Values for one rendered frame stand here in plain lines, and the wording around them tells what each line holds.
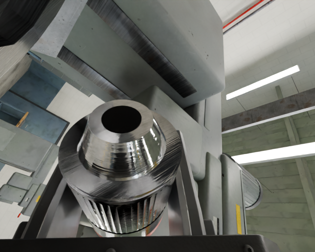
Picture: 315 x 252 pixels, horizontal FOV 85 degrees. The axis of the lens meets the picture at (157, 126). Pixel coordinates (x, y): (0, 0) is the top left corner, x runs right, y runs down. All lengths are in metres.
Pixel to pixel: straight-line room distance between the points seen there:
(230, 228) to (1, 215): 6.64
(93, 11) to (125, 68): 0.18
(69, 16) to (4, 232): 6.69
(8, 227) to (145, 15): 6.81
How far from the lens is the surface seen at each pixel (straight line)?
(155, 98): 0.48
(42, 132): 7.27
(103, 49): 0.61
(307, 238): 5.15
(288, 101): 3.17
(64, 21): 0.61
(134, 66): 0.61
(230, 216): 0.66
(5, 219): 6.97
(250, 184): 0.99
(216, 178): 0.64
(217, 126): 0.78
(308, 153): 3.51
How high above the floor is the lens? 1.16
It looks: 30 degrees up
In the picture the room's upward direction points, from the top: 127 degrees clockwise
